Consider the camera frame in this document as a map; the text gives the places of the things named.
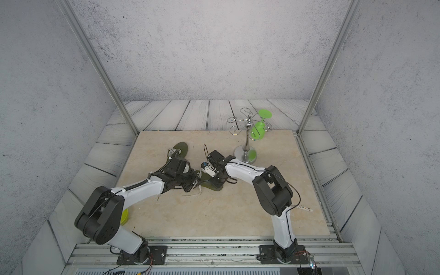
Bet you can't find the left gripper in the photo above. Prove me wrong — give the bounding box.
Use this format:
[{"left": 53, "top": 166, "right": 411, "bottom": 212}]
[{"left": 175, "top": 168, "right": 206, "bottom": 192}]

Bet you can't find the olive green shoe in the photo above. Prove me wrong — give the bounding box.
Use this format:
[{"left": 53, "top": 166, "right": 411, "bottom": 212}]
[
  {"left": 167, "top": 142, "right": 189, "bottom": 162},
  {"left": 182, "top": 170, "right": 223, "bottom": 193}
]

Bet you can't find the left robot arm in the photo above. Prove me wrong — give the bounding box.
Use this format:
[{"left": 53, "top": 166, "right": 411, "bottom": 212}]
[{"left": 74, "top": 157, "right": 198, "bottom": 265}]

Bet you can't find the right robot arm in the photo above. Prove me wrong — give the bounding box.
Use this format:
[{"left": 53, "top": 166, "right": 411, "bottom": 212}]
[{"left": 201, "top": 145, "right": 311, "bottom": 265}]

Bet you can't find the green plastic disc on stand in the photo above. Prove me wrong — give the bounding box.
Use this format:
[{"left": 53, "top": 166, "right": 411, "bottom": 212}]
[{"left": 249, "top": 109, "right": 273, "bottom": 140}]

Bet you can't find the chrome metal stand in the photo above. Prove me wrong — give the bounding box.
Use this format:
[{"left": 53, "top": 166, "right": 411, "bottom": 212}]
[{"left": 227, "top": 107, "right": 260, "bottom": 164}]

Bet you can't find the green plastic bowl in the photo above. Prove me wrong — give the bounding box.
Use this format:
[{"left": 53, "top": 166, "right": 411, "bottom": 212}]
[{"left": 120, "top": 209, "right": 129, "bottom": 225}]

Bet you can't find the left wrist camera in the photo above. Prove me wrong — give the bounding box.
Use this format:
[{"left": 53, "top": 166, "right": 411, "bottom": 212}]
[{"left": 164, "top": 157, "right": 190, "bottom": 176}]

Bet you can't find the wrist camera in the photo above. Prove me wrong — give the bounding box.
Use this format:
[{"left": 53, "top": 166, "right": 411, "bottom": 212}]
[
  {"left": 164, "top": 157, "right": 190, "bottom": 176},
  {"left": 201, "top": 161, "right": 217, "bottom": 178}
]

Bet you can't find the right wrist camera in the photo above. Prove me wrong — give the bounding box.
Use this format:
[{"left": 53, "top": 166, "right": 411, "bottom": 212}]
[{"left": 201, "top": 161, "right": 217, "bottom": 178}]

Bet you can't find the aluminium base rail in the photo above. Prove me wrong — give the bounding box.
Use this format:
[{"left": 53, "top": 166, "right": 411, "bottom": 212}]
[{"left": 66, "top": 236, "right": 364, "bottom": 275}]

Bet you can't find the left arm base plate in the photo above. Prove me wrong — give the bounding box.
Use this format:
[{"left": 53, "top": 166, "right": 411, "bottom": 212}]
[{"left": 116, "top": 245, "right": 168, "bottom": 265}]

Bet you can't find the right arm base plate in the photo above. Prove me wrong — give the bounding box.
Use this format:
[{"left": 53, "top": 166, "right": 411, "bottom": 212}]
[{"left": 256, "top": 244, "right": 309, "bottom": 265}]

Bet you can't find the left aluminium frame post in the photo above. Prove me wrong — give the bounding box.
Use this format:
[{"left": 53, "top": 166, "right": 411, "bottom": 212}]
[{"left": 56, "top": 0, "right": 140, "bottom": 137}]

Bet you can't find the aluminium frame post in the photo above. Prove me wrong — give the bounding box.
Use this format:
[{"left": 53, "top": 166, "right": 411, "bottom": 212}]
[
  {"left": 297, "top": 0, "right": 362, "bottom": 136},
  {"left": 56, "top": 0, "right": 140, "bottom": 137}
]

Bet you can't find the right aluminium frame post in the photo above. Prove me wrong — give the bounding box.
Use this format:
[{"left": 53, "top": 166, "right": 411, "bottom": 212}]
[{"left": 297, "top": 0, "right": 362, "bottom": 136}]

